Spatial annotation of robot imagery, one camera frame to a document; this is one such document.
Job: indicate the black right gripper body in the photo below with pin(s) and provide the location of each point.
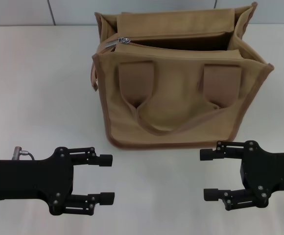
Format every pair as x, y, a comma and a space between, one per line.
269, 171

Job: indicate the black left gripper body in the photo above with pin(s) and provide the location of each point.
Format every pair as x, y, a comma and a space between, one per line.
31, 178

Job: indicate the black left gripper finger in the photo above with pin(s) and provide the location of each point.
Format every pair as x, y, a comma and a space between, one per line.
106, 198
105, 160

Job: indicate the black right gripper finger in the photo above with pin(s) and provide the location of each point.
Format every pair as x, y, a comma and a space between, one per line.
209, 154
211, 194

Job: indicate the khaki canvas food bag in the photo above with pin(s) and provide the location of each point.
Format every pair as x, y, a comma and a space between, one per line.
171, 102

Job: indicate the silver metal zipper pull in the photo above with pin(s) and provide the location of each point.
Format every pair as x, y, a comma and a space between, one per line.
123, 40

